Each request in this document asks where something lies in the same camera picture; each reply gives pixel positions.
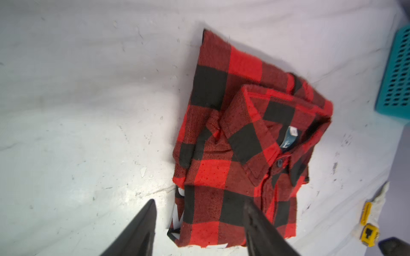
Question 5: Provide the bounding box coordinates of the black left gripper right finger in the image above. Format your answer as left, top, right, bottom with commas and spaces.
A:
243, 200, 300, 256

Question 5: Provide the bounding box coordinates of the red black plaid shirt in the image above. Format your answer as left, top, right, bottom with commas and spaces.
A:
168, 29, 333, 247

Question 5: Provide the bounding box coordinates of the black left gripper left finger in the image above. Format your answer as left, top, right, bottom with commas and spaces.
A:
101, 199, 157, 256

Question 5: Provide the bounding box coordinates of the teal plastic basket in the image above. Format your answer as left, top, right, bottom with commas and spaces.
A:
375, 25, 410, 119

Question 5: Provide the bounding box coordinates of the yellow tape measure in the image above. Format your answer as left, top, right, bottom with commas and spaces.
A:
360, 223, 380, 247

